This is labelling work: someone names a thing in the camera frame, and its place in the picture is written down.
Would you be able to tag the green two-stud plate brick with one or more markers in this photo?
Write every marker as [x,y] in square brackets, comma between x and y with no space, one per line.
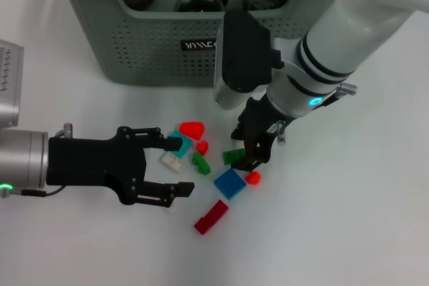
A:
[232,156]

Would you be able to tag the grey perforated storage bin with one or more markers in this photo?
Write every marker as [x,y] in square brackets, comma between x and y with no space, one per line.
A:
[151,58]

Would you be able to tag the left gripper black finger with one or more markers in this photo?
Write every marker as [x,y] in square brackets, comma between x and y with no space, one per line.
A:
[167,190]
[167,143]

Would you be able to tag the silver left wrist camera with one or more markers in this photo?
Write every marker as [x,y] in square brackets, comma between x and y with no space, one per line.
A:
[10,88]

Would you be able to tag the blue square brick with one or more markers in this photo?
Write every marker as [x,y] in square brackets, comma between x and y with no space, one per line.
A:
[229,183]

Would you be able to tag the small red hollow brick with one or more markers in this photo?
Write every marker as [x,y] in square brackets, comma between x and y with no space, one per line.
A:
[253,178]

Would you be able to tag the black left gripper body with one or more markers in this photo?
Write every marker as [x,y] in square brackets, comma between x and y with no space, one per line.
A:
[97,162]

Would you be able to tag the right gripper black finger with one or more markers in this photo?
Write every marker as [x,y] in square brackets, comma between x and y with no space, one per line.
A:
[246,164]
[236,134]

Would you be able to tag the white two-stud brick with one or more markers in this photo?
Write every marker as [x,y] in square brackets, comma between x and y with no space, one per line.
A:
[174,162]
[172,210]

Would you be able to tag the red-orange sloped brick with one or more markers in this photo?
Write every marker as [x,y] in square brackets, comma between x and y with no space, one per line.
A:
[192,130]

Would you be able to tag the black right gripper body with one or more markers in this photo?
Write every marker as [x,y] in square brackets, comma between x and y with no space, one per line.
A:
[259,128]

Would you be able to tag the teal square brick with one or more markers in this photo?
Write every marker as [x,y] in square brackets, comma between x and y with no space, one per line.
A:
[186,147]

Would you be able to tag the dark red long brick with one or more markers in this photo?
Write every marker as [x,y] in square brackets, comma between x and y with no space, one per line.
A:
[211,217]

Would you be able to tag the small red studded brick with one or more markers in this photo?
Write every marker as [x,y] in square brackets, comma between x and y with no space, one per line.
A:
[202,148]

